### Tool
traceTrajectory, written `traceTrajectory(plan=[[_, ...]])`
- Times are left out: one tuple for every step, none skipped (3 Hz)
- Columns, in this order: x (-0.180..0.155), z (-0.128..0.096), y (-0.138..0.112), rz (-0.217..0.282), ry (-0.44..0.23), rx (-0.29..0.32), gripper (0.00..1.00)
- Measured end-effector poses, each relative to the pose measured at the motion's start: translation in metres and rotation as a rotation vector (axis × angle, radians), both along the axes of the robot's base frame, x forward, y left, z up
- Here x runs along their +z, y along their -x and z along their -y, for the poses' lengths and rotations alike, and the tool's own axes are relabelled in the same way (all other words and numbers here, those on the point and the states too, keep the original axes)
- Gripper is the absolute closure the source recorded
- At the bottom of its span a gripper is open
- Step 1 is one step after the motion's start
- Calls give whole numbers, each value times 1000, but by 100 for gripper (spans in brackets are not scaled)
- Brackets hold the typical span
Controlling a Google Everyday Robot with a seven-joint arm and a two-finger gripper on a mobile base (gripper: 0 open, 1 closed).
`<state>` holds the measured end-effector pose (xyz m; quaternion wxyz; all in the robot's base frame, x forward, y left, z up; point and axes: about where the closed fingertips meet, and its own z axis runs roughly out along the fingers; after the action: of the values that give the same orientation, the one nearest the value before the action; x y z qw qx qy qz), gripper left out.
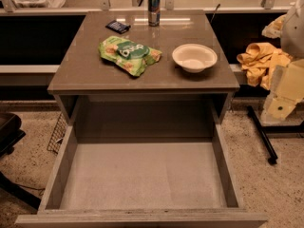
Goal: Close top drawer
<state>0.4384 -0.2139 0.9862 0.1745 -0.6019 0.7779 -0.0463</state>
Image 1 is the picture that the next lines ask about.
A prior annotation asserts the yellow crumpled cloth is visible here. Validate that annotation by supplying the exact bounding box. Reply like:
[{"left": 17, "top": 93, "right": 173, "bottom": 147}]
[{"left": 237, "top": 14, "right": 294, "bottom": 91}]

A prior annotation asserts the black metal stand leg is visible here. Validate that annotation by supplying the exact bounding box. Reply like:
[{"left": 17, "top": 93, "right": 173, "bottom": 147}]
[{"left": 247, "top": 105, "right": 304, "bottom": 165}]

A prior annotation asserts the blue silver drink can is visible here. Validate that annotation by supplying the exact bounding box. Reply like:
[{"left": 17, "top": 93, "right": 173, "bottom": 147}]
[{"left": 148, "top": 0, "right": 161, "bottom": 27}]

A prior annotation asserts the wire mesh basket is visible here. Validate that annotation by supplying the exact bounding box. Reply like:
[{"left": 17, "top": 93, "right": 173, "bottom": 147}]
[{"left": 47, "top": 114, "right": 67, "bottom": 155}]

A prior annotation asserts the small dark blue packet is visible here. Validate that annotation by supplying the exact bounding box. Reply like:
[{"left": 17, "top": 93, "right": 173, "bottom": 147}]
[{"left": 105, "top": 20, "right": 130, "bottom": 34}]

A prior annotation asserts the green snack bag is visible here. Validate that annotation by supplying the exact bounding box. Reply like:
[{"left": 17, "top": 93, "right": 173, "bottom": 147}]
[{"left": 98, "top": 36, "right": 162, "bottom": 77}]

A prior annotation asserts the grey drawer cabinet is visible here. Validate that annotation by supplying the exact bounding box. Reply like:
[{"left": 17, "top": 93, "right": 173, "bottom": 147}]
[{"left": 47, "top": 9, "right": 240, "bottom": 125}]

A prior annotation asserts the white paper bowl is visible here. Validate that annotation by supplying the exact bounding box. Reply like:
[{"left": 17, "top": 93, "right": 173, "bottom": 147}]
[{"left": 172, "top": 44, "right": 218, "bottom": 73}]

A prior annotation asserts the grey top drawer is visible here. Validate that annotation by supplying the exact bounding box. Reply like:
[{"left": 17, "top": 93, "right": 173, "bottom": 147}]
[{"left": 16, "top": 97, "right": 267, "bottom": 228}]

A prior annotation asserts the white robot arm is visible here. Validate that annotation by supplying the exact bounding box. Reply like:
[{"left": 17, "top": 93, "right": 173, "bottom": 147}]
[{"left": 261, "top": 0, "right": 304, "bottom": 124}]

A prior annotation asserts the black office chair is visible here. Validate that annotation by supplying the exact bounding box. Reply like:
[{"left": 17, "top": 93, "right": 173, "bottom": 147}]
[{"left": 0, "top": 113, "right": 41, "bottom": 209}]

